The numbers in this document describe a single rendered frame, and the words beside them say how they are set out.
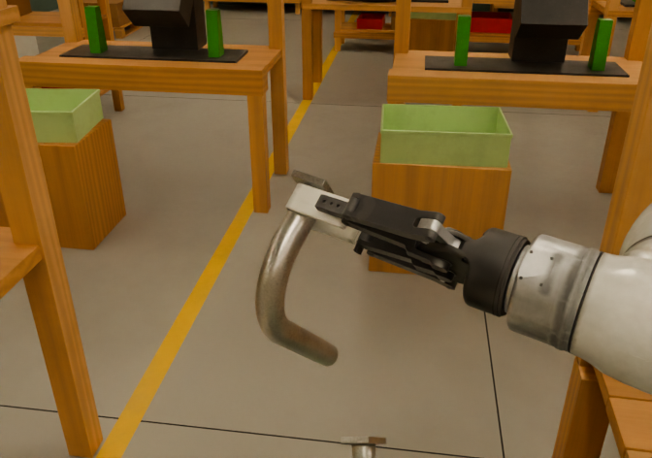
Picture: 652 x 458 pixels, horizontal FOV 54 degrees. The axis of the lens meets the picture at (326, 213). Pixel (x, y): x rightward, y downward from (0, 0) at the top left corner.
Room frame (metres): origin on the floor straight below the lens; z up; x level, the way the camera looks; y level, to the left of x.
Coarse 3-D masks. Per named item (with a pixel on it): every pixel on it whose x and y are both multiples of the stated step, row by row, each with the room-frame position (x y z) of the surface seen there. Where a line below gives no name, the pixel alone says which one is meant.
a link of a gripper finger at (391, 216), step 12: (360, 204) 0.53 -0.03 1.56; (372, 204) 0.52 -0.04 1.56; (384, 204) 0.52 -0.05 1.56; (396, 204) 0.51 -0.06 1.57; (348, 216) 0.52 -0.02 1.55; (360, 216) 0.51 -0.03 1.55; (372, 216) 0.51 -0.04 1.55; (384, 216) 0.51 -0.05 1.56; (396, 216) 0.50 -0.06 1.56; (408, 216) 0.50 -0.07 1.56; (420, 216) 0.49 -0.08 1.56; (432, 216) 0.48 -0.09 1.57; (444, 216) 0.48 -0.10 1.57; (384, 228) 0.50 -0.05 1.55; (396, 228) 0.49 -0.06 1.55; (408, 228) 0.49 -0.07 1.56; (420, 228) 0.48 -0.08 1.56; (420, 240) 0.48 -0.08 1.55; (432, 240) 0.47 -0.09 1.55
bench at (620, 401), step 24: (576, 360) 1.25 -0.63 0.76; (576, 384) 1.20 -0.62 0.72; (600, 384) 1.06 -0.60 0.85; (624, 384) 1.03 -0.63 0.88; (576, 408) 1.18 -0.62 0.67; (600, 408) 1.17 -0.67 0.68; (624, 408) 0.96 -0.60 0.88; (648, 408) 0.96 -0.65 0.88; (576, 432) 1.18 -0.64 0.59; (600, 432) 1.17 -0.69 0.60; (624, 432) 0.90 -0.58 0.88; (648, 432) 0.90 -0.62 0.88; (552, 456) 1.26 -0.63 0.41; (576, 456) 1.18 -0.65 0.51; (624, 456) 0.86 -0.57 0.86; (648, 456) 0.84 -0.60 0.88
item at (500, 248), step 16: (464, 240) 0.48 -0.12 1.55; (480, 240) 0.48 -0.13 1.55; (496, 240) 0.48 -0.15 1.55; (512, 240) 0.48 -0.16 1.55; (528, 240) 0.49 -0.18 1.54; (448, 256) 0.48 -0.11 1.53; (464, 256) 0.47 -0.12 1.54; (480, 256) 0.47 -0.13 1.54; (496, 256) 0.46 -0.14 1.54; (512, 256) 0.46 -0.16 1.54; (464, 272) 0.49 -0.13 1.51; (480, 272) 0.46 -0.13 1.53; (496, 272) 0.45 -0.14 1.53; (464, 288) 0.46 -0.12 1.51; (480, 288) 0.45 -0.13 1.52; (496, 288) 0.45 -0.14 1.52; (480, 304) 0.46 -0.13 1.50; (496, 304) 0.45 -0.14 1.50
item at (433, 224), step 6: (420, 222) 0.49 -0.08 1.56; (426, 222) 0.48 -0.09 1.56; (432, 222) 0.48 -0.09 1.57; (438, 222) 0.48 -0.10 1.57; (432, 228) 0.47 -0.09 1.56; (438, 228) 0.47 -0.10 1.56; (444, 228) 0.48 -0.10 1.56; (438, 234) 0.47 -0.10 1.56; (444, 234) 0.48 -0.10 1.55; (450, 234) 0.48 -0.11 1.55; (438, 240) 0.48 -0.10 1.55; (444, 240) 0.48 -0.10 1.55; (450, 240) 0.48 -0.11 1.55; (456, 240) 0.48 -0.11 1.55; (456, 246) 0.48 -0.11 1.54
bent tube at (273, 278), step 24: (288, 216) 0.58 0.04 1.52; (288, 240) 0.56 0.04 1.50; (264, 264) 0.55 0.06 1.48; (288, 264) 0.55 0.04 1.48; (264, 288) 0.53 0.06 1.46; (264, 312) 0.53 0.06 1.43; (288, 336) 0.55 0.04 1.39; (312, 336) 0.60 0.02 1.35; (312, 360) 0.62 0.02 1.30; (336, 360) 0.65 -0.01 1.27
